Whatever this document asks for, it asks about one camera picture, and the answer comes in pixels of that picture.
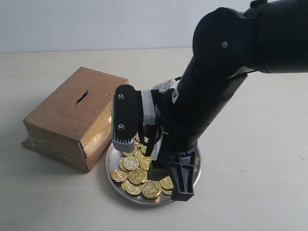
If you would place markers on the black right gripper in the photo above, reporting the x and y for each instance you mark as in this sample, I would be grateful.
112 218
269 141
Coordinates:
179 117

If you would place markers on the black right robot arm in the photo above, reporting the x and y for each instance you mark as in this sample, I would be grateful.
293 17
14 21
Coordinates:
270 37

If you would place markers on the brown cardboard coin box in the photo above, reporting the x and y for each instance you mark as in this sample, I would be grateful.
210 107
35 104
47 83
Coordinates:
73 124

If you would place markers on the gold coin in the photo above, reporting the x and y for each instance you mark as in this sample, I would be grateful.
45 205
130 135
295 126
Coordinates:
136 176
167 183
119 175
129 163
145 163
151 189
132 189

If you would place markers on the gold coin centre left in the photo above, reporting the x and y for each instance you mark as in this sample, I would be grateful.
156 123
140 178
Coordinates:
145 163

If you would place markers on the gold coin inner left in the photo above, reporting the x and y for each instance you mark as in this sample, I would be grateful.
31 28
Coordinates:
136 176

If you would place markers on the gold coin left middle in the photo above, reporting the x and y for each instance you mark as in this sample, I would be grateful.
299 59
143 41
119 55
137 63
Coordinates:
129 163

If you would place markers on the gold coin front left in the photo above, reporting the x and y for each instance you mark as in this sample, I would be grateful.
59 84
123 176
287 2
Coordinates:
132 189

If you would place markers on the gold coin far left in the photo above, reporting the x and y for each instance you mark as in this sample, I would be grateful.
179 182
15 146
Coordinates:
119 175

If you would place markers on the round silver metal plate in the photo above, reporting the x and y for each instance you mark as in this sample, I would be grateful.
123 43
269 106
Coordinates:
112 160

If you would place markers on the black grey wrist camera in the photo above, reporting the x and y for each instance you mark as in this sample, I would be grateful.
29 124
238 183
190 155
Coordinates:
130 109

